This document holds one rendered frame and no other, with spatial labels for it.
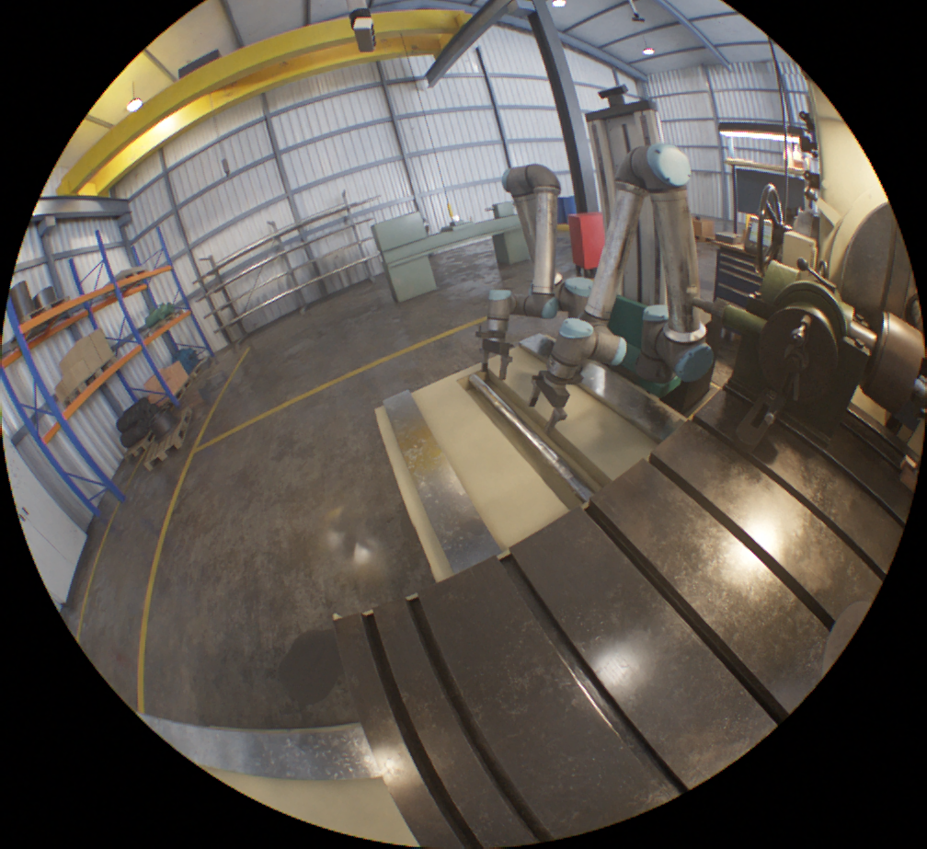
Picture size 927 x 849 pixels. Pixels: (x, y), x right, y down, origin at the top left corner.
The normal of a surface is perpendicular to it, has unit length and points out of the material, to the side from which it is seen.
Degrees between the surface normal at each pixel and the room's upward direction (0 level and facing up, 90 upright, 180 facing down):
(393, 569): 0
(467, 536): 0
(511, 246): 90
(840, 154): 90
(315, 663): 0
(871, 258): 90
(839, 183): 90
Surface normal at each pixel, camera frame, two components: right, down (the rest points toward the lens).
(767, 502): -0.22, -0.80
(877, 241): -0.89, 0.40
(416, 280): 0.40, 0.44
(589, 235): 0.08, 0.54
